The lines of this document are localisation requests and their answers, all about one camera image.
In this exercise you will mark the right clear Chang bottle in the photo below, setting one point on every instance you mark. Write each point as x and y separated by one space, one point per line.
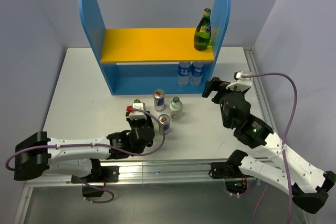
176 108

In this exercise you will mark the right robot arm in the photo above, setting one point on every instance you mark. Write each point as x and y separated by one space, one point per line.
306 185

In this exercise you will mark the green Perrier bottle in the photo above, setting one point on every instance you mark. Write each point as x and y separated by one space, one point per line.
202 33

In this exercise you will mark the rear Red Bull can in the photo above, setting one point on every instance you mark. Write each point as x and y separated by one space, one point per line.
159 100

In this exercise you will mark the aluminium rail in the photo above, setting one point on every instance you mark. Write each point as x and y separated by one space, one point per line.
141 173
266 112

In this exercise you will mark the blue and yellow shelf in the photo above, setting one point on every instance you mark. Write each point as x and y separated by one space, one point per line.
138 61

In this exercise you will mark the front Red Bull can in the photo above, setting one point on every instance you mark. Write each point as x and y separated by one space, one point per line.
165 121

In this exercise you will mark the front aluminium rail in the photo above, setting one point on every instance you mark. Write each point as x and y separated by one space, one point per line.
141 173

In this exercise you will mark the left Pocari Sweat bottle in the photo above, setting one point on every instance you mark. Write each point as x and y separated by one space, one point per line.
183 73

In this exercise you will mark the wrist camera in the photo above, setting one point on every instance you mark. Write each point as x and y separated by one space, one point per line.
135 111
242 84

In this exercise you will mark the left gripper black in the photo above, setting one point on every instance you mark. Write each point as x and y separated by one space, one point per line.
147 121

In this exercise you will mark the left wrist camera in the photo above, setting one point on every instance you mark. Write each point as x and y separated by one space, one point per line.
135 111

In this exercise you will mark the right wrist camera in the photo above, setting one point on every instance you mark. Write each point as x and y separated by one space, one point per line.
242 84

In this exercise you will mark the red bull can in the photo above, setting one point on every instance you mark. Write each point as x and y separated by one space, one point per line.
165 121
159 100

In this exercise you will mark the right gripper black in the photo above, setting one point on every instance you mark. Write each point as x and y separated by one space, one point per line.
213 84

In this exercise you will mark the right aluminium rail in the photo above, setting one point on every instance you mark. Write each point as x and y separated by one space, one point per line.
266 112

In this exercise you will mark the right Pocari Sweat bottle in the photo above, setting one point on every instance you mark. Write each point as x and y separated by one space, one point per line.
197 70

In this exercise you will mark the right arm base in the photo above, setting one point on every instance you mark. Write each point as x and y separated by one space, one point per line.
236 183

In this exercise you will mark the pocari sweat bottle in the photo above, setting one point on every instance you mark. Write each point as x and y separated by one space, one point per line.
197 70
183 73

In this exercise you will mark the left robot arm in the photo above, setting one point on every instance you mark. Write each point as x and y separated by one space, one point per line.
40 154

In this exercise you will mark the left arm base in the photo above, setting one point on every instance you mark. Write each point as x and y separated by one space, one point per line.
94 186

